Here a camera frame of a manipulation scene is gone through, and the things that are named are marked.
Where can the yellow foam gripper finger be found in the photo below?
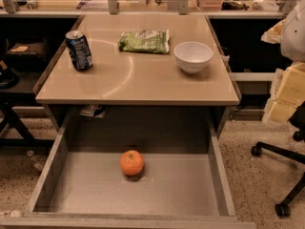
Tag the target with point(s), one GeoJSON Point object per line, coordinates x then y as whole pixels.
{"type": "Point", "coordinates": [287, 93]}
{"type": "Point", "coordinates": [273, 35]}

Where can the orange fruit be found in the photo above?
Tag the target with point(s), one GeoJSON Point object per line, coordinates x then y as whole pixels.
{"type": "Point", "coordinates": [131, 163]}

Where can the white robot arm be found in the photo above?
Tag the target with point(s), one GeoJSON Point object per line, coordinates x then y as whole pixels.
{"type": "Point", "coordinates": [292, 43]}

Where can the open grey drawer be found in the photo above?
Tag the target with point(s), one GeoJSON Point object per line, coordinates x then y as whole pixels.
{"type": "Point", "coordinates": [183, 184]}

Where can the paper tag under counter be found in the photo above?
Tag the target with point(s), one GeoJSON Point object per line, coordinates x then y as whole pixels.
{"type": "Point", "coordinates": [93, 110]}

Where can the white bowl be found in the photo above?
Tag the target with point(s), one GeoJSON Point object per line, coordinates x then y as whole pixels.
{"type": "Point", "coordinates": [192, 57]}

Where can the green chip bag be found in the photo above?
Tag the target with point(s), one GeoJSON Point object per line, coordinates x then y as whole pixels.
{"type": "Point", "coordinates": [146, 41]}

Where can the blue soda can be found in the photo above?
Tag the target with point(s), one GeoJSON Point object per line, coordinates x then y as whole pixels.
{"type": "Point", "coordinates": [79, 50]}

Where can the black stand left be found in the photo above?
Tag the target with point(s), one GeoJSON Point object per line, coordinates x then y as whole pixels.
{"type": "Point", "coordinates": [23, 62]}

